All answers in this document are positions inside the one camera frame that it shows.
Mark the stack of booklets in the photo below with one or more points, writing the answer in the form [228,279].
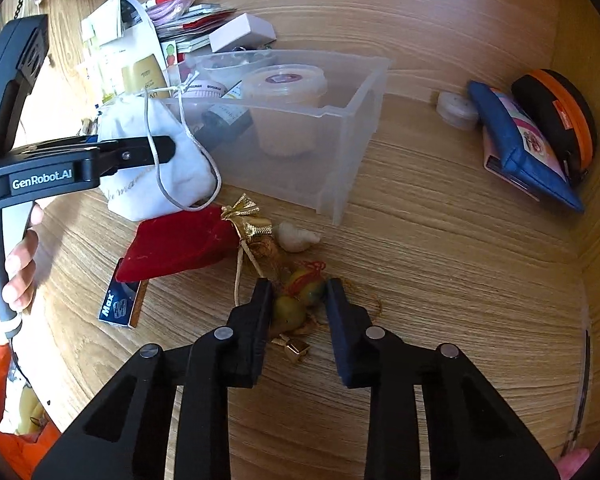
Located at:
[186,22]

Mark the clear plastic storage bin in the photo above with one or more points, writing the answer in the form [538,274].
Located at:
[345,122]

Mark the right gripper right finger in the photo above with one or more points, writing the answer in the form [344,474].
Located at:
[472,432]

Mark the fruit print card box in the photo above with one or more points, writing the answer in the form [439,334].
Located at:
[170,53]

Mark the small white round jar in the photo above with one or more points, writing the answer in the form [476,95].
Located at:
[457,111]

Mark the pink paw eraser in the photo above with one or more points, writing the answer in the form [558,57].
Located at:
[568,465]

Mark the blue Max staples box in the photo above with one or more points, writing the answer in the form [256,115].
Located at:
[122,302]

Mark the white drawstring cloth pouch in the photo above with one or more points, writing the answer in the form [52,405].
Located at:
[179,175]

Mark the red velvet gift pouch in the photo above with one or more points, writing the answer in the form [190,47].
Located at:
[190,240]

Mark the round beige lidded tub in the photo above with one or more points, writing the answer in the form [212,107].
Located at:
[283,96]

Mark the black orange round case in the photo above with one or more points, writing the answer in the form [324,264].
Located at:
[564,118]

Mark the cream seashell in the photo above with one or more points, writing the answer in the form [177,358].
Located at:
[293,239]

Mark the dark green spray bottle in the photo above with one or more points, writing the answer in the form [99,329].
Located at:
[222,124]

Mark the blue zip pouch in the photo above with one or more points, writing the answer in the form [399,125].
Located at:
[525,154]

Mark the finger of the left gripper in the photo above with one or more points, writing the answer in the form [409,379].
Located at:
[145,152]

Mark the person left hand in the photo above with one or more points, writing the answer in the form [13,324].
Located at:
[20,267]

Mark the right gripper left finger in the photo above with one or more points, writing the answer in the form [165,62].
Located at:
[123,433]

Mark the cream yellow cosmetic tube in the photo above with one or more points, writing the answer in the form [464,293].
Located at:
[145,75]

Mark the small white cardboard box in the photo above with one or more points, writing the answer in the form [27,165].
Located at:
[246,30]

